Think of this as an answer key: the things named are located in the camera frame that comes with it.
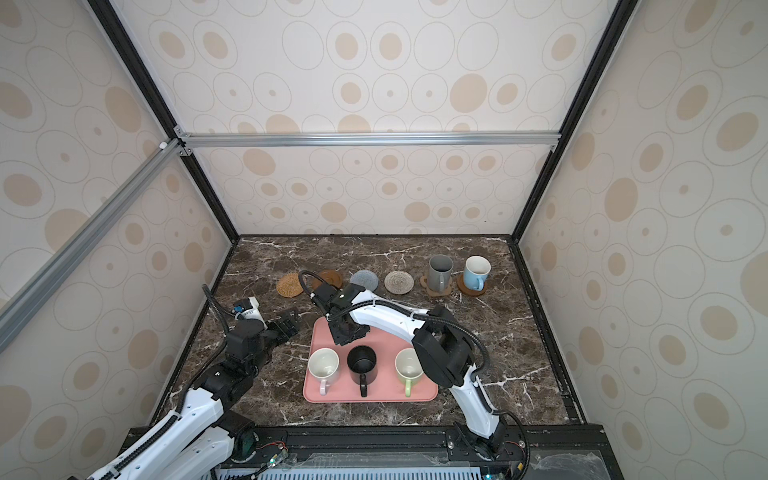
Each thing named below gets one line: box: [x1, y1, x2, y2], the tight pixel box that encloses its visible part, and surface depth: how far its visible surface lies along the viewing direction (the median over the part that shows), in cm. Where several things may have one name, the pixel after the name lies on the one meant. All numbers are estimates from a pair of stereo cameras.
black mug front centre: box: [347, 345, 378, 398], surface depth 81 cm
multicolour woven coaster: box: [384, 270, 415, 295], surface depth 108 cm
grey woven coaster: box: [350, 270, 379, 292], surface depth 109 cm
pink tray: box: [302, 316, 439, 403], surface depth 83 cm
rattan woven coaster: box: [276, 273, 304, 298], surface depth 107 cm
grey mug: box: [428, 254, 454, 293], surface depth 98 cm
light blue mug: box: [464, 255, 492, 292], surface depth 100 cm
